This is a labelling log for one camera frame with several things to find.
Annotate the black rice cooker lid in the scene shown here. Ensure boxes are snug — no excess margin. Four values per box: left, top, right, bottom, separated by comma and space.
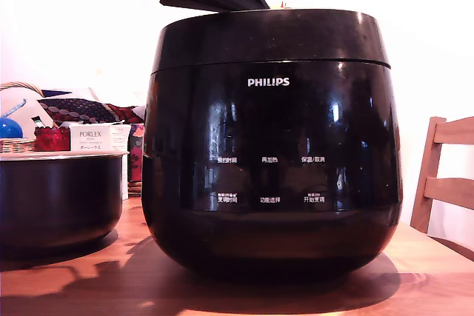
150, 0, 392, 74

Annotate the black Philips rice cooker body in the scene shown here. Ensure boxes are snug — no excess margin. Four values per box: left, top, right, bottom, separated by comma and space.
140, 59, 404, 282

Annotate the tall white printed box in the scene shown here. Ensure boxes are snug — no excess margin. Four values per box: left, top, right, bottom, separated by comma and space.
109, 124, 132, 201

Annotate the dark patterned cushion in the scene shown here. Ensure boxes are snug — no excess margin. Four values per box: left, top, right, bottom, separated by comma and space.
36, 88, 146, 125

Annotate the red floral box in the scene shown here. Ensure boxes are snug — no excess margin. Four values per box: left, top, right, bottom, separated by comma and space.
127, 122, 145, 195

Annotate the white Porlex box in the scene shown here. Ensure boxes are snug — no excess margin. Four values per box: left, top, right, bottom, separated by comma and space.
68, 123, 115, 153

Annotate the white cloth with blue print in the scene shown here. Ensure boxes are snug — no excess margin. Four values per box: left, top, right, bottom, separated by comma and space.
0, 88, 55, 129

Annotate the red frilled pouch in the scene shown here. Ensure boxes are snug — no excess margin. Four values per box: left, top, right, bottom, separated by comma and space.
33, 126, 71, 152

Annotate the blue ball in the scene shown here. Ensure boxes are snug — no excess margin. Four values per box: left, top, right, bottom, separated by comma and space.
0, 117, 24, 140

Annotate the wicker basket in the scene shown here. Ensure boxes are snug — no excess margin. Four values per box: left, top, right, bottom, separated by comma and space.
0, 81, 55, 154

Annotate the black inner cooking pot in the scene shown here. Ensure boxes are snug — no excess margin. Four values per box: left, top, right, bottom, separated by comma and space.
0, 150, 130, 254

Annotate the wooden chair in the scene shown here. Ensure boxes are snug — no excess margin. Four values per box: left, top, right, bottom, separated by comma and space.
409, 115, 474, 260

